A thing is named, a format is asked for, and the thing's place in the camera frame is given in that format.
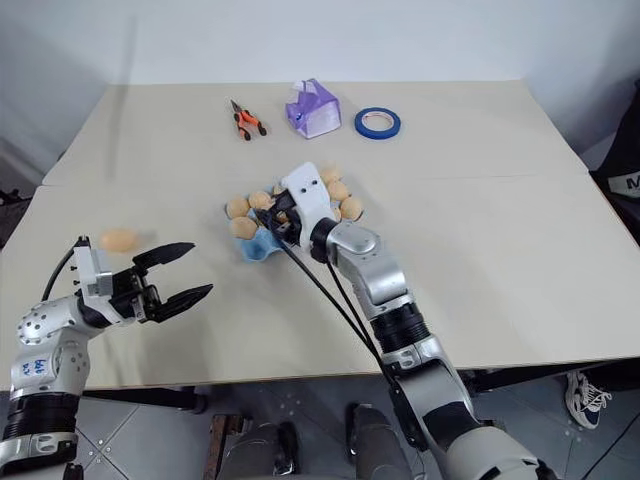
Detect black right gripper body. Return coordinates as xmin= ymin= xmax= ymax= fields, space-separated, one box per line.
xmin=276 ymin=187 xmax=308 ymax=248

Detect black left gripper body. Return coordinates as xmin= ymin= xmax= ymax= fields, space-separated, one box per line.
xmin=106 ymin=266 xmax=163 ymax=325

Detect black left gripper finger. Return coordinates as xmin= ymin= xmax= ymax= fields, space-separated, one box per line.
xmin=130 ymin=241 xmax=196 ymax=276
xmin=149 ymin=282 xmax=216 ymax=323

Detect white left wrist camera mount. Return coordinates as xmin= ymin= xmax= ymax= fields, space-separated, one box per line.
xmin=72 ymin=234 xmax=115 ymax=302

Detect blue egg carton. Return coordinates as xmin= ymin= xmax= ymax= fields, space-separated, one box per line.
xmin=223 ymin=168 xmax=366 ymax=264

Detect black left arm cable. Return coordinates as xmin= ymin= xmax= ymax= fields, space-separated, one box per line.
xmin=41 ymin=238 xmax=85 ymax=302

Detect black table frame bar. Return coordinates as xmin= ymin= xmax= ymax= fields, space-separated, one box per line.
xmin=79 ymin=383 xmax=209 ymax=415

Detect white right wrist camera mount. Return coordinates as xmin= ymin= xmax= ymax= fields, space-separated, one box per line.
xmin=280 ymin=161 xmax=342 ymax=247

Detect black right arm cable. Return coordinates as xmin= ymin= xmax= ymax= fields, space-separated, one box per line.
xmin=283 ymin=243 xmax=397 ymax=386
xmin=325 ymin=257 xmax=377 ymax=351

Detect rusty brown bar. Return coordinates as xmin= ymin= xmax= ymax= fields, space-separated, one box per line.
xmin=208 ymin=412 xmax=242 ymax=480

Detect black bag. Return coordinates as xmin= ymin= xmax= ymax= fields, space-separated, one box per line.
xmin=588 ymin=74 xmax=640 ymax=214

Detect purple plastic bag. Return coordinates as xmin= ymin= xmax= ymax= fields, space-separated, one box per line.
xmin=284 ymin=77 xmax=342 ymax=140

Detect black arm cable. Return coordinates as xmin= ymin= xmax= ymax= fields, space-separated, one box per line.
xmin=325 ymin=257 xmax=377 ymax=351
xmin=283 ymin=243 xmax=397 ymax=386
xmin=41 ymin=238 xmax=85 ymax=302

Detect white sneaker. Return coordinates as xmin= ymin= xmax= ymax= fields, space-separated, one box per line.
xmin=565 ymin=370 xmax=613 ymax=430

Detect blue tape roll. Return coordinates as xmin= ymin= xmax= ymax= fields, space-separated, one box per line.
xmin=354 ymin=106 xmax=403 ymax=141

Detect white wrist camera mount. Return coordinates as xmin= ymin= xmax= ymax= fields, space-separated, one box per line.
xmin=72 ymin=234 xmax=115 ymax=302
xmin=280 ymin=161 xmax=342 ymax=247

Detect orange black pliers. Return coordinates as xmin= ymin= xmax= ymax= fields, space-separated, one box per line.
xmin=230 ymin=98 xmax=268 ymax=143

